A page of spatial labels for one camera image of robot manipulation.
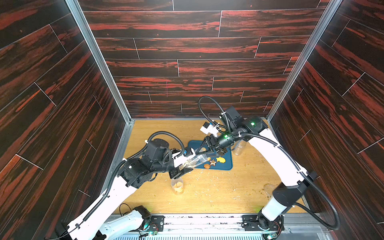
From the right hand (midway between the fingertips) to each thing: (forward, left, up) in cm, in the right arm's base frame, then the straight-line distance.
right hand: (203, 153), depth 64 cm
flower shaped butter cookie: (+14, -5, -30) cm, 33 cm away
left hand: (-3, +6, -3) cm, 7 cm away
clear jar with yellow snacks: (-6, +13, -24) cm, 28 cm away
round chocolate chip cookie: (+9, -4, -30) cm, 32 cm away
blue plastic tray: (+13, -11, -31) cm, 35 cm away
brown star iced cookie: (+12, -8, -31) cm, 34 cm away
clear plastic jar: (-4, +3, 0) cm, 5 cm away
